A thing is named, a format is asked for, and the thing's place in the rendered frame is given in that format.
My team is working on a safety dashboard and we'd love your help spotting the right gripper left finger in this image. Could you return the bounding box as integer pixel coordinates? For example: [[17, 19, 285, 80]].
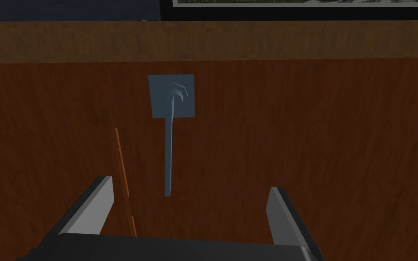
[[50, 175, 115, 236]]

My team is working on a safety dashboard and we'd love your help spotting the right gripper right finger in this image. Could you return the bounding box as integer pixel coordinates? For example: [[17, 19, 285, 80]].
[[265, 186, 326, 261]]

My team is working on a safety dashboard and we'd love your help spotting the brown wooden door leaf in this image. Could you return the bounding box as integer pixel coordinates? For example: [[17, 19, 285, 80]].
[[0, 57, 418, 261]]

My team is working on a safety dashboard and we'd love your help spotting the black-framed picture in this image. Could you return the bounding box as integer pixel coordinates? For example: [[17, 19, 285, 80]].
[[159, 0, 418, 22]]

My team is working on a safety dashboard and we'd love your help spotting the blue-grey lever door handle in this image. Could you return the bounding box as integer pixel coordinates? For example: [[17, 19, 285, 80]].
[[147, 74, 196, 198]]

